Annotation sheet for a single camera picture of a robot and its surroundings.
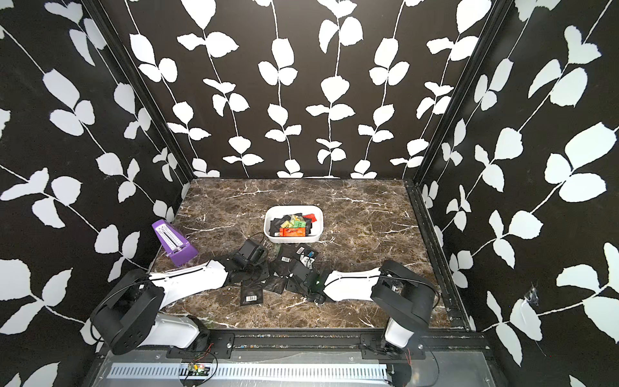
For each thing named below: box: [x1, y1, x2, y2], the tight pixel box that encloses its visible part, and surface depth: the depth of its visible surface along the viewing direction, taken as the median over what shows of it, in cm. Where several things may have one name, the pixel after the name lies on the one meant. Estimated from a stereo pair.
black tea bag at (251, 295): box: [240, 285, 264, 307], surface depth 85 cm
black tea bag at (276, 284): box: [261, 276, 289, 295], surface depth 88 cm
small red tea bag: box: [278, 227, 308, 238], surface depth 98 cm
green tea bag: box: [280, 214, 308, 229], surface depth 101 cm
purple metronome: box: [151, 219, 200, 267], surface depth 88 cm
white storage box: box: [263, 205, 325, 244], surface depth 103 cm
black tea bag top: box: [272, 243, 319, 271], surface depth 96 cm
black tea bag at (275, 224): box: [268, 214, 291, 237], surface depth 103 cm
